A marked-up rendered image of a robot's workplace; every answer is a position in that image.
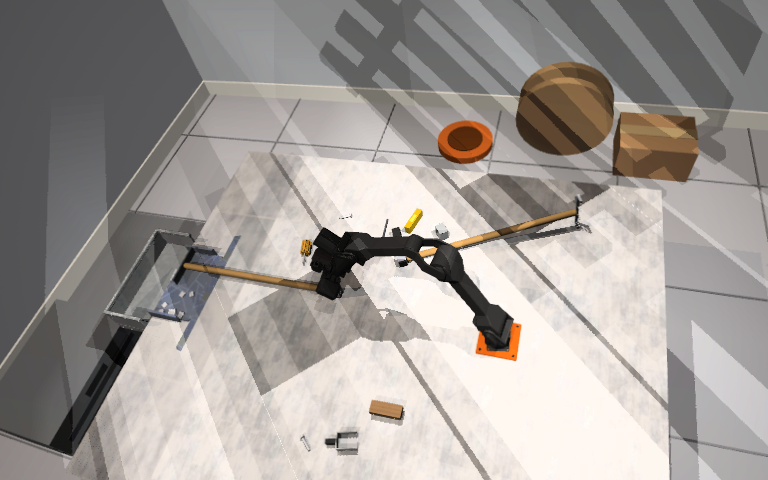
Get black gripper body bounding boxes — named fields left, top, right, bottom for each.
left=315, top=255, right=352, bottom=300

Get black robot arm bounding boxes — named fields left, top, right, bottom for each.
left=310, top=227, right=514, bottom=352

